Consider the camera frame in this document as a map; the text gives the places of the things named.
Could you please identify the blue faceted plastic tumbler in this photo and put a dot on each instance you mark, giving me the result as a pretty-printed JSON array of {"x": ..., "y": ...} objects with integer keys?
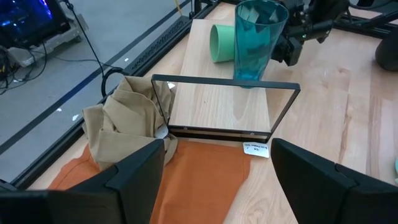
[{"x": 255, "y": 40}]

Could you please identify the dark mug yellow inside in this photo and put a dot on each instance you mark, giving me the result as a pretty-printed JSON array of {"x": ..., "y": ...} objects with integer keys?
[{"x": 388, "y": 53}]

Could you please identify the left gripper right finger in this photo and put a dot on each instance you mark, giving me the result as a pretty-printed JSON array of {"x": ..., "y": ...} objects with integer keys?
[{"x": 311, "y": 186}]

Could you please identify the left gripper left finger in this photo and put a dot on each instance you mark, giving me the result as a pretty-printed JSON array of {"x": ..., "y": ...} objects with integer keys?
[{"x": 133, "y": 186}]

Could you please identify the tan cloth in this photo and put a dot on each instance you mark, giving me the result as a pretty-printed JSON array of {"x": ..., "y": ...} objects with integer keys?
[{"x": 124, "y": 124}]

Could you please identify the black metal table frame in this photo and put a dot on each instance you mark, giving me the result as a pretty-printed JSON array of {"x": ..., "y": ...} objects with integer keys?
[{"x": 56, "y": 150}]

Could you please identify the white cloth label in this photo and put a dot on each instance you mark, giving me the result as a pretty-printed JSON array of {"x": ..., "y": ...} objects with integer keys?
[{"x": 161, "y": 132}]

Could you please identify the orange cloth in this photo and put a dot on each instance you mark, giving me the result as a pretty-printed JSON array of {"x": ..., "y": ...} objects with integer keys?
[{"x": 202, "y": 186}]

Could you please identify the black computer blue lights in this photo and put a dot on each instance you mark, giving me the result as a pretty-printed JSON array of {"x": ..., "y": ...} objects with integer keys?
[{"x": 28, "y": 18}]

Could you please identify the green plastic cup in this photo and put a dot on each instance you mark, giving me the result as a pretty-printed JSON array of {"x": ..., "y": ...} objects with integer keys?
[{"x": 222, "y": 43}]

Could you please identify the gray equipment cart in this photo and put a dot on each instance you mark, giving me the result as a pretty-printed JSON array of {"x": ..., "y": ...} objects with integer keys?
[{"x": 46, "y": 40}]

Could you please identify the white shelf price tag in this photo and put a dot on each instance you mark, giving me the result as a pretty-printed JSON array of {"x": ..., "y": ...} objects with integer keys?
[{"x": 256, "y": 150}]

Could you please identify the wooden shelf black metal legs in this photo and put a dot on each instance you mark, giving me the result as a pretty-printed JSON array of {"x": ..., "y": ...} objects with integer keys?
[{"x": 217, "y": 105}]

